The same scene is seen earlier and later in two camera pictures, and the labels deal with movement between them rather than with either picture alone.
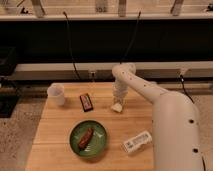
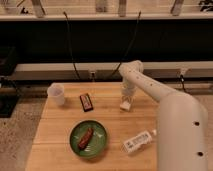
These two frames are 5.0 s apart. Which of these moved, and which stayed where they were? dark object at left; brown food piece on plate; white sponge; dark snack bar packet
Moved: white sponge
Stayed: dark object at left; dark snack bar packet; brown food piece on plate
